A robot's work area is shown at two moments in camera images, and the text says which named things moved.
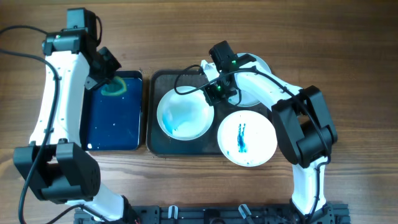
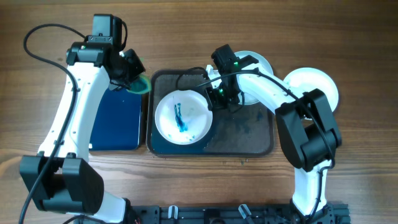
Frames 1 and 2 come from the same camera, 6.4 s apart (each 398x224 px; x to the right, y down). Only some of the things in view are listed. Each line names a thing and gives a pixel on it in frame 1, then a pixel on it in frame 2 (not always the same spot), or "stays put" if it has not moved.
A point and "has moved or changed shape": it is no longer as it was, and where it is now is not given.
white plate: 185,117 → 307,79
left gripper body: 102,70 → 131,68
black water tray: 113,122 stays put
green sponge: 115,87 has moved or changed shape
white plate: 241,99 stays put
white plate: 247,138 → 183,117
